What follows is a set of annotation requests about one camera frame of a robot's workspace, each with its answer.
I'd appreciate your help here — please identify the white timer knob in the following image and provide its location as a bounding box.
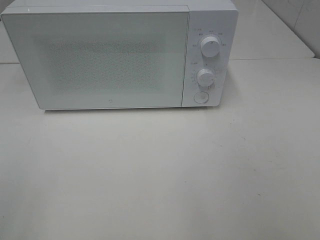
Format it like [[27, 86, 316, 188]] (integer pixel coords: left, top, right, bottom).
[[195, 68, 216, 87]]

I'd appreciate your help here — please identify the white microwave door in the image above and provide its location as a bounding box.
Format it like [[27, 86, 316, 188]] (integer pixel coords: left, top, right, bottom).
[[2, 12, 189, 110]]

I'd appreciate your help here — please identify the round door release button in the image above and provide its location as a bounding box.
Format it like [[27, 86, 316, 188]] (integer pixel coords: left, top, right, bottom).
[[193, 91, 209, 104]]

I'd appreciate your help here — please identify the white microwave oven body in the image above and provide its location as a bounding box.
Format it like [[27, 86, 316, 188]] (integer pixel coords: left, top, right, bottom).
[[0, 0, 239, 107]]

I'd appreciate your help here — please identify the upper white power knob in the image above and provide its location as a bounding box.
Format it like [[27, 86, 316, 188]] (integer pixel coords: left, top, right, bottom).
[[200, 35, 221, 58]]

